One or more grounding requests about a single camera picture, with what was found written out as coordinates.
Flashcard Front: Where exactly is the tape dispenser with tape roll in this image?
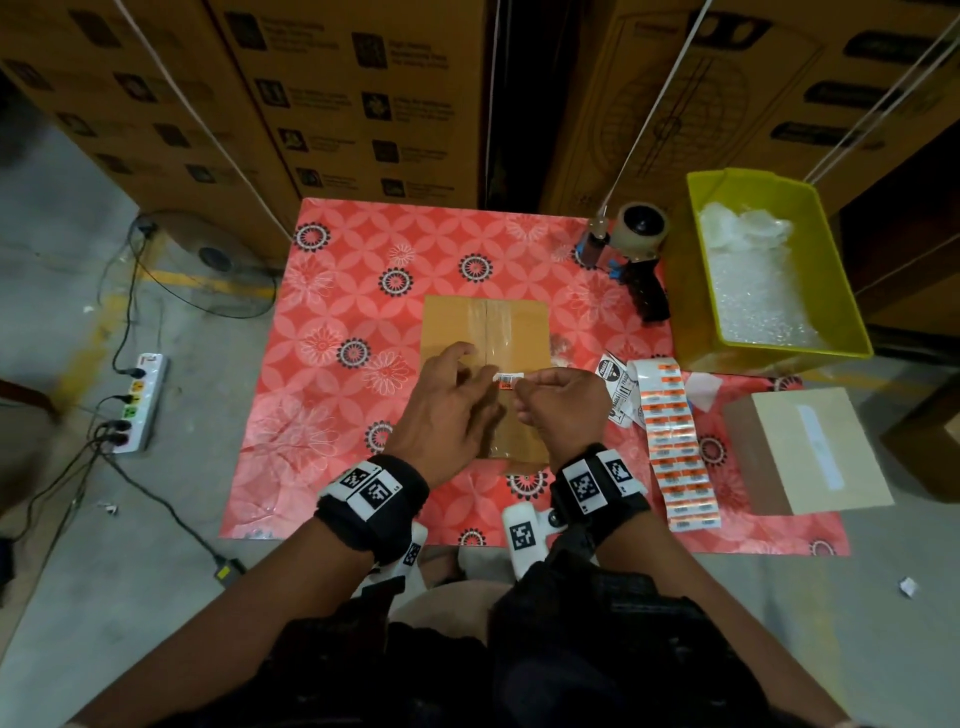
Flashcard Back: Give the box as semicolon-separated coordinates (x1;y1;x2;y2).
573;199;675;327

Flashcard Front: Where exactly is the yellow plastic bin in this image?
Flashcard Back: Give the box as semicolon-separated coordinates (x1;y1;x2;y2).
660;166;878;378

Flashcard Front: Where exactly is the person's left hand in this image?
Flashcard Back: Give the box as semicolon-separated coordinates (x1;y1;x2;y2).
382;340;509;491

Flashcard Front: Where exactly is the flat brown cardboard box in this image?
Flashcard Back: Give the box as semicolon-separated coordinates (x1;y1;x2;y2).
721;384;899;521

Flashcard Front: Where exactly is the small cardboard box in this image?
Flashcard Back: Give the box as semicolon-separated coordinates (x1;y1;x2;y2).
418;292;555;468

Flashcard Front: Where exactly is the small brown floor carton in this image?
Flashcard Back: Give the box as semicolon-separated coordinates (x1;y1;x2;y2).
882;378;960;506

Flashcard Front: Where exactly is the person's right hand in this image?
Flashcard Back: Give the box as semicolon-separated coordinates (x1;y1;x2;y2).
510;364;615;471

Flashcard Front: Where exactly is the stack of Crompton cartons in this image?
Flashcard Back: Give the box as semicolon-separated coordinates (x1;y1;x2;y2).
0;0;960;339

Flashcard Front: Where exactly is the person's dark clothing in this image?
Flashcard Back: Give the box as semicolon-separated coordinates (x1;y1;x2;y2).
157;540;819;728

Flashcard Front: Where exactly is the orange floral tablecloth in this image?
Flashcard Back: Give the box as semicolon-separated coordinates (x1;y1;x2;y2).
219;196;854;561

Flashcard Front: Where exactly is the wire-guard floor fan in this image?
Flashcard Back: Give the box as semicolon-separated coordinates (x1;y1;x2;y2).
132;208;282;321

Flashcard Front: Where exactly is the black wristband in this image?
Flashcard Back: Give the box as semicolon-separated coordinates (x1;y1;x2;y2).
547;441;656;551
313;451;434;569

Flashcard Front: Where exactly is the person's left forearm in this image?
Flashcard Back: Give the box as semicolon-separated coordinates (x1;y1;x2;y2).
67;517;377;728

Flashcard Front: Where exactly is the orange striped packaging card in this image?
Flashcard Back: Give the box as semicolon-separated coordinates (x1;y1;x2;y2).
628;355;726;536

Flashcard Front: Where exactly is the bubble wrap bundle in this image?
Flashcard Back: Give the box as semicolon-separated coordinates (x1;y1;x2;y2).
696;201;825;351

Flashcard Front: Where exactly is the white power strip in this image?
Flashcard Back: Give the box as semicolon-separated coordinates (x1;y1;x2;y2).
106;349;171;458

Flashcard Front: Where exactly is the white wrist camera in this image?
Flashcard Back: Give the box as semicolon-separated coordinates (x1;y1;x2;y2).
499;498;552;581
360;517;432;597

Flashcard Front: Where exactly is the black-white fragile sticker sheet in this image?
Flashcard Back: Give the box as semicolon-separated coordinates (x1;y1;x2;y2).
591;348;642;431

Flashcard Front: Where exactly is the person's right forearm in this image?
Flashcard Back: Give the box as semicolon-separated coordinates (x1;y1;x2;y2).
597;510;857;728

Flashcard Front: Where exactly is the brown plastic chair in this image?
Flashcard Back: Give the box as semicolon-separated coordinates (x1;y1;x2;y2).
0;375;62;425

